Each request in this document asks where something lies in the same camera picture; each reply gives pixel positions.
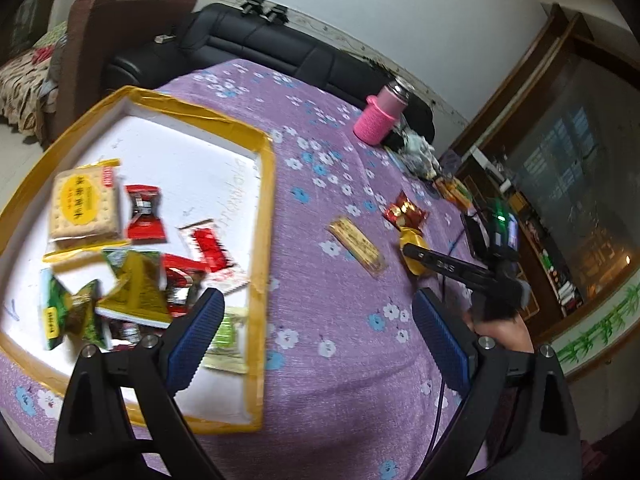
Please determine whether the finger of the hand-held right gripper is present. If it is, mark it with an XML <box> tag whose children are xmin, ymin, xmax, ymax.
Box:
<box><xmin>401</xmin><ymin>242</ymin><xmax>496</xmax><ymax>291</ymax></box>

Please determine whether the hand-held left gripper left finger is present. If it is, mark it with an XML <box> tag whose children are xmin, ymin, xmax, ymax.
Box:
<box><xmin>52</xmin><ymin>287</ymin><xmax>226</xmax><ymax>480</ymax></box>

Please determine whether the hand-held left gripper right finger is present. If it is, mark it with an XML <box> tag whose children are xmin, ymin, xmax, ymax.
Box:
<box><xmin>412</xmin><ymin>287</ymin><xmax>583</xmax><ymax>480</ymax></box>

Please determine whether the pale green snack packet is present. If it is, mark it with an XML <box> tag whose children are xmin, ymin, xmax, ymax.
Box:
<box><xmin>202</xmin><ymin>310</ymin><xmax>251</xmax><ymax>375</ymax></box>

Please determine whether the yellow snack packet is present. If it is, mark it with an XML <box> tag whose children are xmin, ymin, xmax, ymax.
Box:
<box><xmin>399</xmin><ymin>227</ymin><xmax>441</xmax><ymax>277</ymax></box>

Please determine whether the yellow green triangular packet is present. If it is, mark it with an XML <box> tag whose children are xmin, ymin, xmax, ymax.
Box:
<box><xmin>95</xmin><ymin>249</ymin><xmax>173</xmax><ymax>328</ymax></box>

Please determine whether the red and white snack packet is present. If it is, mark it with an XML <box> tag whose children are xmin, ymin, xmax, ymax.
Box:
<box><xmin>177</xmin><ymin>218</ymin><xmax>249</xmax><ymax>295</ymax></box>

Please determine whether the dark red candy packet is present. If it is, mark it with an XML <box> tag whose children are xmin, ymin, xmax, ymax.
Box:
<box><xmin>124</xmin><ymin>184</ymin><xmax>168</xmax><ymax>245</ymax></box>

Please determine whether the white foam box yellow tape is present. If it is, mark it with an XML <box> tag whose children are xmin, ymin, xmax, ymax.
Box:
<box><xmin>0</xmin><ymin>86</ymin><xmax>277</xmax><ymax>435</ymax></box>

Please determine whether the cracker packet yellow label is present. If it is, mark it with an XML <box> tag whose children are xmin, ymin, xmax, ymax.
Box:
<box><xmin>42</xmin><ymin>159</ymin><xmax>123</xmax><ymax>263</ymax></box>

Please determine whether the person's right hand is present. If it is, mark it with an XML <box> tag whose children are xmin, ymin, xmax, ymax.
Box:
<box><xmin>462</xmin><ymin>305</ymin><xmax>535</xmax><ymax>356</ymax></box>

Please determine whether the black smartphone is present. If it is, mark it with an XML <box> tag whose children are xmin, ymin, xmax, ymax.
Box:
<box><xmin>460</xmin><ymin>211</ymin><xmax>490</xmax><ymax>261</ymax></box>

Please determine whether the dark red chips packet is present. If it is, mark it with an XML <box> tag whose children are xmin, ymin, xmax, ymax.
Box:
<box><xmin>382</xmin><ymin>191</ymin><xmax>430</xmax><ymax>231</ymax></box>

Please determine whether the orange snack packet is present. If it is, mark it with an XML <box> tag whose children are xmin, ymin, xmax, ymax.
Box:
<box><xmin>435</xmin><ymin>175</ymin><xmax>473</xmax><ymax>211</ymax></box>

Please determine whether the beige snack packet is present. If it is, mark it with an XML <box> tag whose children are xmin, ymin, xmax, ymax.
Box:
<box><xmin>327</xmin><ymin>216</ymin><xmax>388</xmax><ymax>278</ymax></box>

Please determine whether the wooden framed glass partition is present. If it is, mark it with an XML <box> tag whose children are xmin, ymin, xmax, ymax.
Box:
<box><xmin>440</xmin><ymin>2</ymin><xmax>640</xmax><ymax>381</ymax></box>

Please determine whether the clear plastic bag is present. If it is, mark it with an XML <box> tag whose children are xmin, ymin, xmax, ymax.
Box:
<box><xmin>400</xmin><ymin>127</ymin><xmax>441</xmax><ymax>181</ymax></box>

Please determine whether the purple floral tablecloth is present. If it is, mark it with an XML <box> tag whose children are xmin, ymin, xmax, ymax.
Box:
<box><xmin>0</xmin><ymin>57</ymin><xmax>501</xmax><ymax>480</ymax></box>

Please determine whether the pink knitted cup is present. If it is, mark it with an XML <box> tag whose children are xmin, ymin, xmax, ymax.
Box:
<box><xmin>352</xmin><ymin>79</ymin><xmax>412</xmax><ymax>145</ymax></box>

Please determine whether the black leather sofa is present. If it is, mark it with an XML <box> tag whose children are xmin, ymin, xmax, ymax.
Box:
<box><xmin>102</xmin><ymin>2</ymin><xmax>436</xmax><ymax>146</ymax></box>

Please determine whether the black device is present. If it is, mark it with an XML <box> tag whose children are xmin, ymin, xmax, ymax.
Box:
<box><xmin>240</xmin><ymin>0</ymin><xmax>288</xmax><ymax>25</ymax></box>

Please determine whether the patterned bed blanket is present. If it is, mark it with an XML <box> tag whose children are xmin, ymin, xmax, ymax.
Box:
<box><xmin>0</xmin><ymin>20</ymin><xmax>68</xmax><ymax>136</ymax></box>

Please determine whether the brown armchair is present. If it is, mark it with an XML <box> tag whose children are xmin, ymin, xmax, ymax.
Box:
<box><xmin>37</xmin><ymin>0</ymin><xmax>198</xmax><ymax>148</ymax></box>

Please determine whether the green bamboo wall decal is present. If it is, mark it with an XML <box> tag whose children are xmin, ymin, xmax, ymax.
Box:
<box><xmin>555</xmin><ymin>285</ymin><xmax>640</xmax><ymax>366</ymax></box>

